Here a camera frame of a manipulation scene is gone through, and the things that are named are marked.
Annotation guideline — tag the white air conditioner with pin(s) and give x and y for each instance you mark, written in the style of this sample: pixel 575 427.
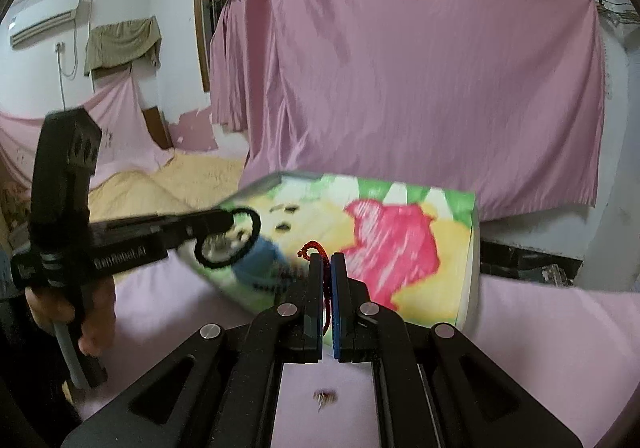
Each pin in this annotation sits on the white air conditioner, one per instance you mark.
pixel 45 20

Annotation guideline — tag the tied pink curtain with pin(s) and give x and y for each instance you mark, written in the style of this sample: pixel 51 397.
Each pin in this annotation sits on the tied pink curtain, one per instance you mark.
pixel 225 53

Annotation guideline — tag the brown window frame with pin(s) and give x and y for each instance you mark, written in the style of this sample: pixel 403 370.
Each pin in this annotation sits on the brown window frame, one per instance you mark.
pixel 205 53

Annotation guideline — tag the grey box with colourful lining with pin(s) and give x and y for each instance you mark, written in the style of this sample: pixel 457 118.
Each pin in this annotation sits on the grey box with colourful lining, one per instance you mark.
pixel 400 248

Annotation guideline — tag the yellow blanket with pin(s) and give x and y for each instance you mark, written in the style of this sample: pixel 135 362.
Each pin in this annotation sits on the yellow blanket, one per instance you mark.
pixel 190 183

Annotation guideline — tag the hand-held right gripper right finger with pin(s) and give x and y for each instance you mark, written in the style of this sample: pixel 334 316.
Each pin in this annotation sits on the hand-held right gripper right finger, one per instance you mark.
pixel 339 298

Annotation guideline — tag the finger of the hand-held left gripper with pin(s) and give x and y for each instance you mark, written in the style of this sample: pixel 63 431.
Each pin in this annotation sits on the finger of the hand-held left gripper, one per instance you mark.
pixel 197 235
pixel 200 219

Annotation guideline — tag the pink tablecloth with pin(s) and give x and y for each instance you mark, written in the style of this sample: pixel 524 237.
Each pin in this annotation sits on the pink tablecloth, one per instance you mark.
pixel 525 338

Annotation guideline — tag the person's left hand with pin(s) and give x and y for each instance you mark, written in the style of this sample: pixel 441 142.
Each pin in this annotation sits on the person's left hand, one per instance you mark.
pixel 97 313

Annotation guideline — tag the pink sheet with embroidery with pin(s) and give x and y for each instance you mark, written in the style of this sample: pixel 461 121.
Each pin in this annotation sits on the pink sheet with embroidery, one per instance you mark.
pixel 120 128

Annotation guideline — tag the brown wooden board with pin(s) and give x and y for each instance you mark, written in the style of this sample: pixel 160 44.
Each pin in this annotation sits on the brown wooden board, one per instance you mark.
pixel 157 128

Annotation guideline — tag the dark cluttered ledge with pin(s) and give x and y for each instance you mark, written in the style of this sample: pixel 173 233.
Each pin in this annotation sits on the dark cluttered ledge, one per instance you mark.
pixel 530 263

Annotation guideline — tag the olive hanging cloth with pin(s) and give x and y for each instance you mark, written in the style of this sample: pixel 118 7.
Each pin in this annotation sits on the olive hanging cloth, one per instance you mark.
pixel 120 45

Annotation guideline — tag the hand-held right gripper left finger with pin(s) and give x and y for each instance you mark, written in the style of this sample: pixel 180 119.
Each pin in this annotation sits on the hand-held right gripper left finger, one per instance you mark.
pixel 315 298

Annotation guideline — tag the person's left forearm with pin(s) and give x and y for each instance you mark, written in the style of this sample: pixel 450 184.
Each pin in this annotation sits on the person's left forearm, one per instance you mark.
pixel 25 368

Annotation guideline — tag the blue smartwatch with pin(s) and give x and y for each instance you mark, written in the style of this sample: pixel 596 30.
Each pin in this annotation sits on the blue smartwatch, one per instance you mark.
pixel 262 258

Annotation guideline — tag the large pink curtain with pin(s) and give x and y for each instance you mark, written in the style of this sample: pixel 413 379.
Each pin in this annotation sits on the large pink curtain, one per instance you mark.
pixel 425 68

